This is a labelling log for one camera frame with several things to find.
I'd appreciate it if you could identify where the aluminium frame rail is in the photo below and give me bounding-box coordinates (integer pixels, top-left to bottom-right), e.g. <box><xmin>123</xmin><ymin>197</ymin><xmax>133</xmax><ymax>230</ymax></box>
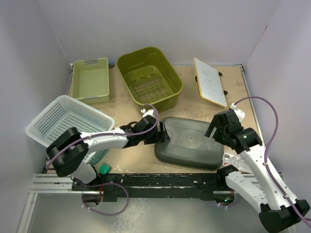
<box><xmin>17</xmin><ymin>173</ymin><xmax>83</xmax><ymax>233</ymax></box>

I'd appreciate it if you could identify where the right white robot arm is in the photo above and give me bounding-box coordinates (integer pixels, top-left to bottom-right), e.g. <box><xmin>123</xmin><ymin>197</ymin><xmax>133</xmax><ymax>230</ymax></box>
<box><xmin>205</xmin><ymin>109</ymin><xmax>310</xmax><ymax>233</ymax></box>

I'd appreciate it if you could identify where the light green plastic basket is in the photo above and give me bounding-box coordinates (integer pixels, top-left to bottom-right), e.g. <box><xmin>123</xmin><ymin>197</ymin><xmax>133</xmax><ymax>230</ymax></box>
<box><xmin>71</xmin><ymin>58</ymin><xmax>110</xmax><ymax>104</ymax></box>

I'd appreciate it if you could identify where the white board yellow frame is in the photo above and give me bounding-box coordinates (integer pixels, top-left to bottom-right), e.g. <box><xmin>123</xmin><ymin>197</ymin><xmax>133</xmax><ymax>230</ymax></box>
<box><xmin>193</xmin><ymin>57</ymin><xmax>227</xmax><ymax>107</ymax></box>

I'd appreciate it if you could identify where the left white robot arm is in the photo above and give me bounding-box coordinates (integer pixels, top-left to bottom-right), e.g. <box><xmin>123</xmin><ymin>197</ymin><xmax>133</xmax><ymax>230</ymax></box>
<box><xmin>46</xmin><ymin>115</ymin><xmax>170</xmax><ymax>190</ymax></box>

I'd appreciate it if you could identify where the olive green plastic tub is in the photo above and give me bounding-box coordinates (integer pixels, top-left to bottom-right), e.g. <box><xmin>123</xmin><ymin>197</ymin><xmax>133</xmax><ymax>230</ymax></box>
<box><xmin>116</xmin><ymin>47</ymin><xmax>183</xmax><ymax>112</ymax></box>

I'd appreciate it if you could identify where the teal green sponge block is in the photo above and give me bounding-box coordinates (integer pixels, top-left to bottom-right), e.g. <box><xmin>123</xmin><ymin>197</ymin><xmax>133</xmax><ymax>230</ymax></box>
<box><xmin>99</xmin><ymin>163</ymin><xmax>111</xmax><ymax>175</ymax></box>

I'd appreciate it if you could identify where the large grey plastic tub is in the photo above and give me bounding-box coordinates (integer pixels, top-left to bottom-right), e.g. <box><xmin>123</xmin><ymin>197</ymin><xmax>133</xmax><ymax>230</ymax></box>
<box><xmin>155</xmin><ymin>116</ymin><xmax>224</xmax><ymax>171</ymax></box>

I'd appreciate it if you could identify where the small grey blue block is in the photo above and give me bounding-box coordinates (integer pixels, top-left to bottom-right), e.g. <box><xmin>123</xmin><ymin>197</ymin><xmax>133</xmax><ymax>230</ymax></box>
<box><xmin>108</xmin><ymin>58</ymin><xmax>116</xmax><ymax>68</ymax></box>

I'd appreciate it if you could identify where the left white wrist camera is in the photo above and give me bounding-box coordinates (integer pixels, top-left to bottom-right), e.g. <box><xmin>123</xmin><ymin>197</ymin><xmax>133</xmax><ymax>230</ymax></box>
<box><xmin>140</xmin><ymin>108</ymin><xmax>158</xmax><ymax>119</ymax></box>

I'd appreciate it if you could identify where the teal transparent basket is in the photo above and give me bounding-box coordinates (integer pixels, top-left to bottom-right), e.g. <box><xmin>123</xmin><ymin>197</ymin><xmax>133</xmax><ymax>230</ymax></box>
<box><xmin>83</xmin><ymin>150</ymin><xmax>108</xmax><ymax>166</ymax></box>

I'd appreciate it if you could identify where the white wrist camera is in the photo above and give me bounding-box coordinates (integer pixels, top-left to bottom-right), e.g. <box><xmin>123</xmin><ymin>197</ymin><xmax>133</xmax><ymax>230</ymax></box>
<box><xmin>230</xmin><ymin>103</ymin><xmax>245</xmax><ymax>123</ymax></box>
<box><xmin>140</xmin><ymin>108</ymin><xmax>158</xmax><ymax>119</ymax></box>

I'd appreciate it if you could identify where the plastic bag with label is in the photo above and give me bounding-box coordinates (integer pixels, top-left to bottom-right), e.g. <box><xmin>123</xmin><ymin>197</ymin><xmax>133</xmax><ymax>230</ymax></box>
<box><xmin>223</xmin><ymin>152</ymin><xmax>253</xmax><ymax>174</ymax></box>

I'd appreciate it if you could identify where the white perforated plastic basket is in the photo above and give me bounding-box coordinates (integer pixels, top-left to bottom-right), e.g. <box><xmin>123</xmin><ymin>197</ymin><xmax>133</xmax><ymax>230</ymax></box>
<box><xmin>25</xmin><ymin>95</ymin><xmax>115</xmax><ymax>147</ymax></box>

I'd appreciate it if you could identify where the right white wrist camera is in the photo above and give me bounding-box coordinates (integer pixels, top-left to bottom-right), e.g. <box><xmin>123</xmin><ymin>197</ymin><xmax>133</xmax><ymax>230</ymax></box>
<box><xmin>230</xmin><ymin>103</ymin><xmax>245</xmax><ymax>123</ymax></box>

